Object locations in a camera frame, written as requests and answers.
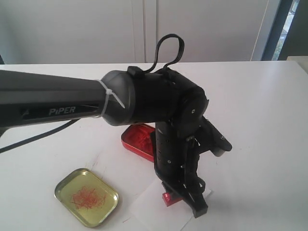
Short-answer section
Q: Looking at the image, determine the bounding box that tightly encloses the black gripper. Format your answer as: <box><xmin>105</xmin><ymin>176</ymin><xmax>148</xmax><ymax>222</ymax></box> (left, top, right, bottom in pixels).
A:
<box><xmin>150</xmin><ymin>120</ymin><xmax>209</xmax><ymax>219</ymax></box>

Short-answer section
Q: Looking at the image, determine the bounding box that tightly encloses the red rubber stamp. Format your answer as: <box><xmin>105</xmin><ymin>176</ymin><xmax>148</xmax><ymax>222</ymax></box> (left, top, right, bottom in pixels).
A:
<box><xmin>162</xmin><ymin>192</ymin><xmax>182</xmax><ymax>207</ymax></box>

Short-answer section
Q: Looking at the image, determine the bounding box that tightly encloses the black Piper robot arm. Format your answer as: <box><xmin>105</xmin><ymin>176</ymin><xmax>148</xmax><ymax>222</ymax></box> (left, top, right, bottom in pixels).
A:
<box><xmin>0</xmin><ymin>66</ymin><xmax>208</xmax><ymax>217</ymax></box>

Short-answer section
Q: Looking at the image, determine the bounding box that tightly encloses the red ink paste tin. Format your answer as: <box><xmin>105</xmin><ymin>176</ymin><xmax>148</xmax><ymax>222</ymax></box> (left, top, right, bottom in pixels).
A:
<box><xmin>121</xmin><ymin>124</ymin><xmax>155</xmax><ymax>163</ymax></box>

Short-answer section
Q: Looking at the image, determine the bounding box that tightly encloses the white paper sheet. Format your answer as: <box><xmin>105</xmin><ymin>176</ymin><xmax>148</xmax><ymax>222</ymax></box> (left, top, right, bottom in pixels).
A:
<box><xmin>130</xmin><ymin>179</ymin><xmax>212</xmax><ymax>231</ymax></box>

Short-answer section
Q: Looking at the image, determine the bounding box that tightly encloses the gold metal tin lid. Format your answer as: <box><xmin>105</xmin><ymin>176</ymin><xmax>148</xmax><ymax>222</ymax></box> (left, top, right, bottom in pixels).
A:
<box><xmin>54</xmin><ymin>168</ymin><xmax>119</xmax><ymax>228</ymax></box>

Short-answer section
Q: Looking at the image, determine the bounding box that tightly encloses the white zip tie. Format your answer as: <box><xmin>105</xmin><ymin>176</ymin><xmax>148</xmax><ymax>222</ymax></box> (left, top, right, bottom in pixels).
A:
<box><xmin>96</xmin><ymin>79</ymin><xmax>126</xmax><ymax>117</ymax></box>

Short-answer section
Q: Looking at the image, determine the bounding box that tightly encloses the adjacent white table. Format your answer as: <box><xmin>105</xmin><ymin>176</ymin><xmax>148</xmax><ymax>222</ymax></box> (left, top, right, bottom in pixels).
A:
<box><xmin>287</xmin><ymin>56</ymin><xmax>308</xmax><ymax>72</ymax></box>

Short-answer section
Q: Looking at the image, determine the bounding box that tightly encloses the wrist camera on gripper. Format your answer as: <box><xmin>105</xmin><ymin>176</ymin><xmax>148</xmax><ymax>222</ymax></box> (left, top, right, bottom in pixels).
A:
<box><xmin>195</xmin><ymin>116</ymin><xmax>232</xmax><ymax>157</ymax></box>

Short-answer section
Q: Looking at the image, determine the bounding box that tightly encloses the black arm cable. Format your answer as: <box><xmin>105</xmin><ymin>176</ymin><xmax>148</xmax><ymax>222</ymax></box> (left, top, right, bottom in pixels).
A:
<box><xmin>144</xmin><ymin>34</ymin><xmax>185</xmax><ymax>73</ymax></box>

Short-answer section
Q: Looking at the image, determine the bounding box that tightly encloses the dark window frame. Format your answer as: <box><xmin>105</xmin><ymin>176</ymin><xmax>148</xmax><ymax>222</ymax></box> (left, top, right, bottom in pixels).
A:
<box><xmin>261</xmin><ymin>0</ymin><xmax>308</xmax><ymax>61</ymax></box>

